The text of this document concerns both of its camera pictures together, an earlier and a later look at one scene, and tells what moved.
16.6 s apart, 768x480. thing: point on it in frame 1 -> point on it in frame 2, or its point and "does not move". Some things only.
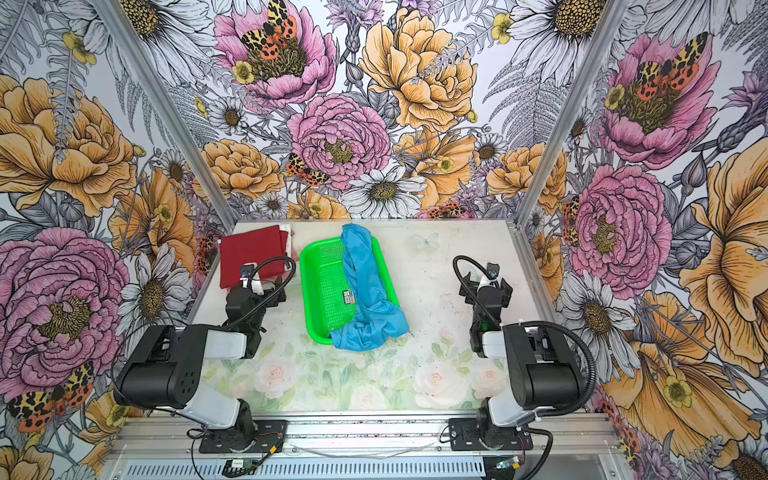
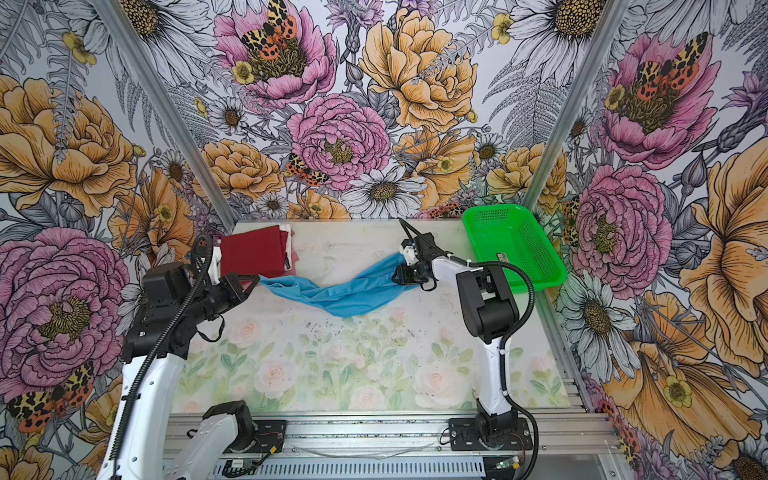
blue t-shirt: [377, 315] -> [353, 299]
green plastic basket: [328, 301] -> [506, 233]
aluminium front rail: [366, 434] does not move
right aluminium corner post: [606, 28] does not move
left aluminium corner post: [160, 99] does not move
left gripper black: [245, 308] -> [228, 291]
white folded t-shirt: [285, 227] does not move
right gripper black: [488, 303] -> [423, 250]
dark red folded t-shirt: [252, 247] does not move
